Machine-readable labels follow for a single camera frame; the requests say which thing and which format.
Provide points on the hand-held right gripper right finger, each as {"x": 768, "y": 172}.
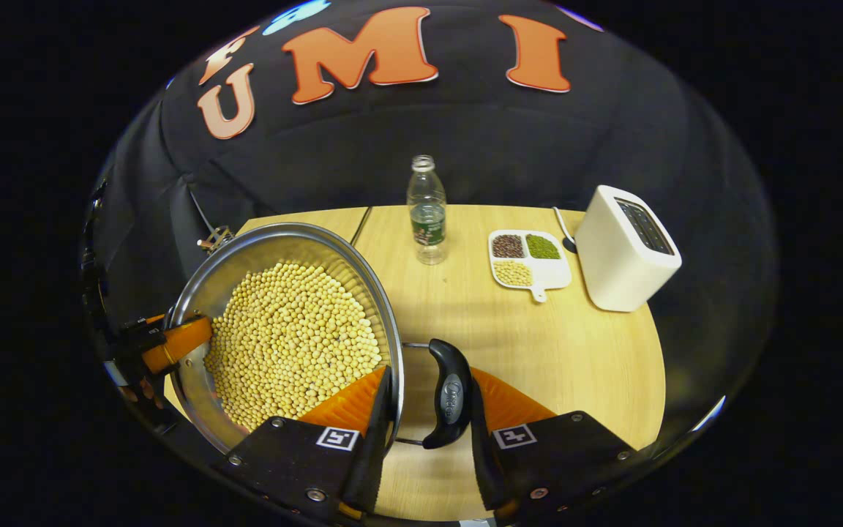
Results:
{"x": 481, "y": 454}

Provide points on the white divided bean tray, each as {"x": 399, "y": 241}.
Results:
{"x": 538, "y": 271}

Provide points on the clear plastic bottle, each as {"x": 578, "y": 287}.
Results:
{"x": 429, "y": 212}

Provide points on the white toaster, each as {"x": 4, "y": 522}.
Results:
{"x": 623, "y": 252}

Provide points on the black backdrop cloth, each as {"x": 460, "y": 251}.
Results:
{"x": 465, "y": 146}

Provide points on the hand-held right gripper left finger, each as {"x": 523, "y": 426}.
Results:
{"x": 370, "y": 446}

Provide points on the small metal clamp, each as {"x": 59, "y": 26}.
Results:
{"x": 215, "y": 238}

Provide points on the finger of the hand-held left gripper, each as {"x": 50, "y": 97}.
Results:
{"x": 184, "y": 341}

